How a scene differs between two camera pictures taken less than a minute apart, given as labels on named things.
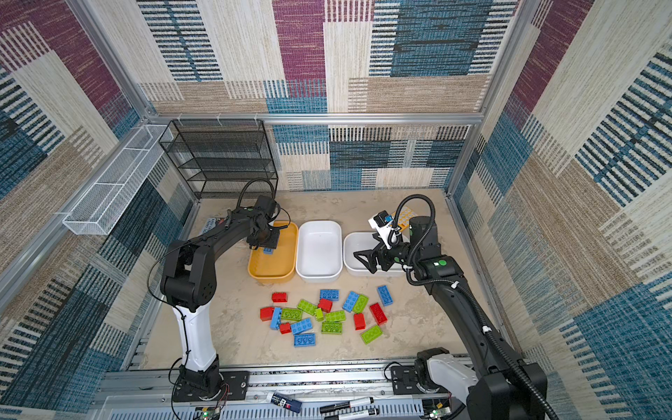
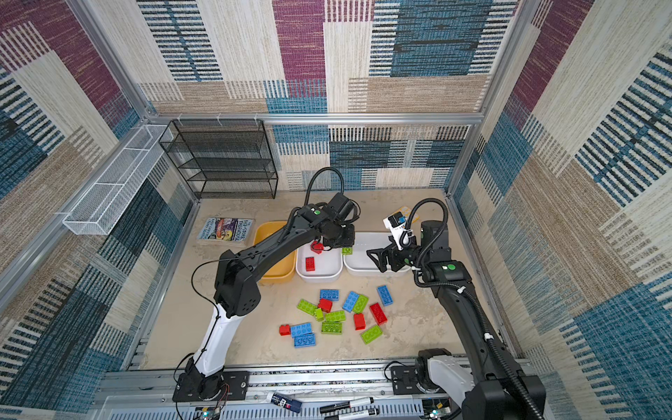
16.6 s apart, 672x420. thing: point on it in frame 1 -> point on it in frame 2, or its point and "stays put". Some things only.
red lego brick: [266, 313] -> [310, 264]
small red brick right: [360, 321] stays put
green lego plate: [368, 336] stays put
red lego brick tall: [279, 297] -> [317, 248]
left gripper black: [273, 242] -> [350, 240]
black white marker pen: [353, 415] stays put
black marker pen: [346, 405] stays put
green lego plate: [307, 306] stays put
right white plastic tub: [357, 241] stays put
